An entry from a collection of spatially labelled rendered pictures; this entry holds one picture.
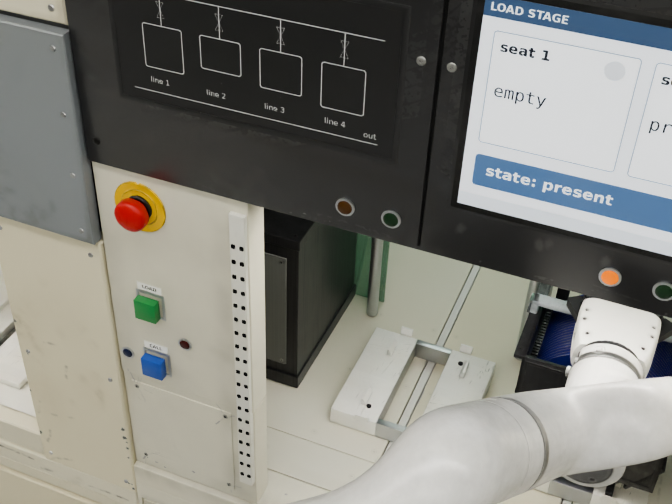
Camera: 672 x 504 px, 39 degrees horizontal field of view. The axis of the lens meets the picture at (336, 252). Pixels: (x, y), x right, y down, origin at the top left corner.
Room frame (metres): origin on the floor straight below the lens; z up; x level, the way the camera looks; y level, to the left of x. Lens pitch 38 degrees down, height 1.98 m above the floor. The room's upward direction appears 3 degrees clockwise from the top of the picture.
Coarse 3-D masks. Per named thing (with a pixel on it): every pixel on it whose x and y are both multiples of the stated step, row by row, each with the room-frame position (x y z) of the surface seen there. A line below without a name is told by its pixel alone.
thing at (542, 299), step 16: (544, 288) 1.06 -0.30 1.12; (560, 288) 1.09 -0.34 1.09; (544, 304) 1.00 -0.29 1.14; (560, 304) 0.99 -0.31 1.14; (528, 320) 0.98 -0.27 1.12; (544, 320) 1.05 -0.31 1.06; (528, 336) 0.95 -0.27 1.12; (528, 352) 0.93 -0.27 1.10; (528, 368) 0.91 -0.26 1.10; (544, 368) 0.90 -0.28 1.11; (560, 368) 0.89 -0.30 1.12; (528, 384) 0.91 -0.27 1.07; (544, 384) 0.90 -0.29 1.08; (560, 384) 0.89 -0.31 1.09; (640, 464) 0.85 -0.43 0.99; (656, 464) 0.84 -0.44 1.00; (624, 480) 0.85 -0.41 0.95; (640, 480) 0.84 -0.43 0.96; (656, 480) 0.84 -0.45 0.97
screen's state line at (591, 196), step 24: (480, 168) 0.75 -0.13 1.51; (504, 168) 0.74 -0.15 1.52; (528, 168) 0.73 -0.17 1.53; (528, 192) 0.73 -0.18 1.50; (552, 192) 0.72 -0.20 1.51; (576, 192) 0.71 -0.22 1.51; (600, 192) 0.71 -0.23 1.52; (624, 192) 0.70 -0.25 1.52; (624, 216) 0.70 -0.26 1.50; (648, 216) 0.69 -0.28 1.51
